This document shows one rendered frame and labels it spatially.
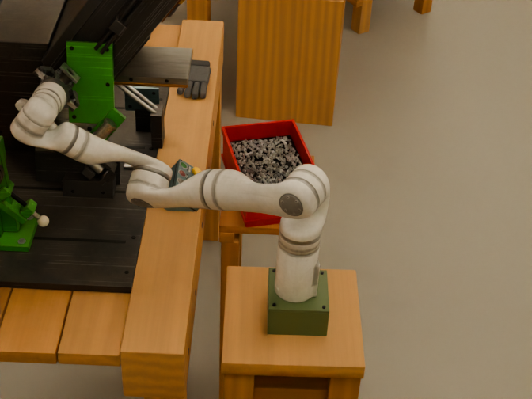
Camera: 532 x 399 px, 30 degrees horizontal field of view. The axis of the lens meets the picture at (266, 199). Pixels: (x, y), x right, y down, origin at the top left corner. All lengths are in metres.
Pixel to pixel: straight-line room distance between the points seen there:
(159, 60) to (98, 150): 0.53
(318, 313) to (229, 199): 0.33
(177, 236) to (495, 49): 3.08
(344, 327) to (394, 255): 1.52
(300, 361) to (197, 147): 0.78
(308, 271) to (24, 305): 0.66
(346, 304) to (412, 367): 1.08
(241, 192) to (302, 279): 0.25
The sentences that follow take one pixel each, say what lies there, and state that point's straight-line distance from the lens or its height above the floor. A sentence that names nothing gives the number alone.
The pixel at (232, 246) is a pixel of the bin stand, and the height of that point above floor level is 0.72.
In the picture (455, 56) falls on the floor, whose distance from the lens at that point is 5.09.
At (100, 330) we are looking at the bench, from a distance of 2.24.
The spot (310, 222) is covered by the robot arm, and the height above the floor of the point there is 1.14.
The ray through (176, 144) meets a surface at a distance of 2.74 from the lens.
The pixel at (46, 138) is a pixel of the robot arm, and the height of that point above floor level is 1.24.
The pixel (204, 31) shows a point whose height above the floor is 0.90.
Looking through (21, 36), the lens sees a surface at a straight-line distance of 2.59.
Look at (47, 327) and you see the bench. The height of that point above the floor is 0.88.
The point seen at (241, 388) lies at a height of 0.76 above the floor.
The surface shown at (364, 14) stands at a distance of 5.14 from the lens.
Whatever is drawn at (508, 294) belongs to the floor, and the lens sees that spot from 3.73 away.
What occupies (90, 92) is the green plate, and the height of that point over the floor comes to 1.15.
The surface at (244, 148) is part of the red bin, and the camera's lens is 2.76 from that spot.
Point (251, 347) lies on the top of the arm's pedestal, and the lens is 2.23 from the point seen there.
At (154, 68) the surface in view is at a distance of 2.63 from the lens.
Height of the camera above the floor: 2.49
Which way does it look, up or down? 39 degrees down
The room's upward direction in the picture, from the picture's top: 3 degrees clockwise
